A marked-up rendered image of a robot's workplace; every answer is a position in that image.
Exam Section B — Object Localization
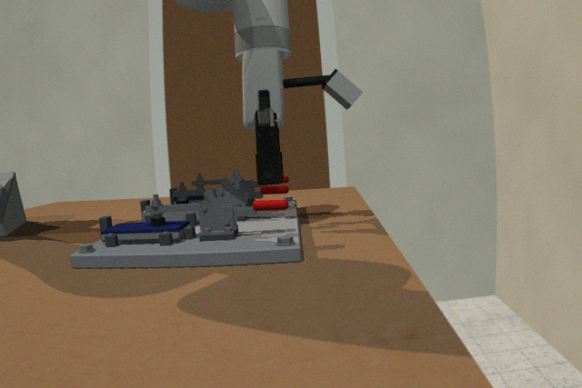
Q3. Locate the blue flat metal plate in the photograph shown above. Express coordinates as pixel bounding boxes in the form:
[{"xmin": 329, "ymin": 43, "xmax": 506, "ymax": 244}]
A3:
[{"xmin": 101, "ymin": 220, "xmax": 190, "ymax": 240}]

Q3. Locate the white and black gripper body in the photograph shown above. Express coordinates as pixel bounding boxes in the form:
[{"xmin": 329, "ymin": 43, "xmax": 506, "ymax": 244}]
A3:
[{"xmin": 236, "ymin": 46, "xmax": 291, "ymax": 132}]

